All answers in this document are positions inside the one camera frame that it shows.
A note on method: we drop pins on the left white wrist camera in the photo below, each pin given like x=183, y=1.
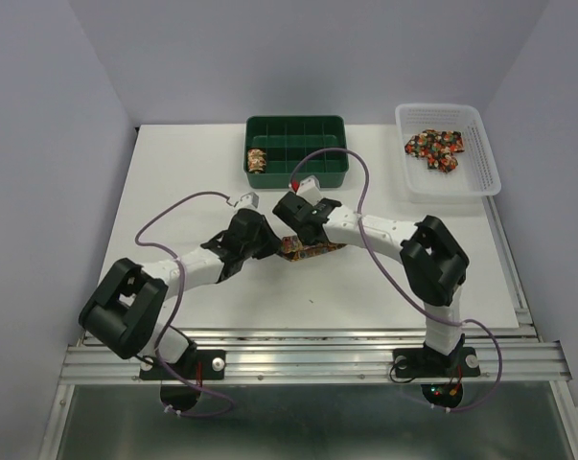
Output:
x=249, y=201

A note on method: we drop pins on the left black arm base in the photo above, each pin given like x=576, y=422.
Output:
x=200, y=365

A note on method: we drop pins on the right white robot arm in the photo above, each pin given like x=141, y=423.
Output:
x=435, y=265

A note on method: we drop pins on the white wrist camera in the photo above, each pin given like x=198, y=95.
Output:
x=249, y=201
x=308, y=188

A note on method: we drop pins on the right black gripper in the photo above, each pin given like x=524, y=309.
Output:
x=315, y=203

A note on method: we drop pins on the colourful squares patterned tie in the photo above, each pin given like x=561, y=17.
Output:
x=293, y=250

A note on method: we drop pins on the aluminium frame rail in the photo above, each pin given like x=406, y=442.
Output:
x=321, y=394

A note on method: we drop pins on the white plastic basket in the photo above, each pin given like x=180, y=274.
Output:
x=476, y=175

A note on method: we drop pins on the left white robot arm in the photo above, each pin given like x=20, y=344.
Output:
x=123, y=312

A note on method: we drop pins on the rolled patterned tie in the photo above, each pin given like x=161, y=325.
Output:
x=256, y=161

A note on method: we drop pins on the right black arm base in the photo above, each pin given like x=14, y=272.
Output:
x=422, y=363

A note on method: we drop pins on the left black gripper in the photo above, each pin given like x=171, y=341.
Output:
x=271, y=241

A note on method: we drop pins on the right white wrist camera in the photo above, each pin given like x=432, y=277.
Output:
x=308, y=188

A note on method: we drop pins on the dark floral tie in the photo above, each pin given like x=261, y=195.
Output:
x=439, y=148

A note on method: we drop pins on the green divided organizer tray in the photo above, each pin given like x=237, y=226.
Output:
x=309, y=144

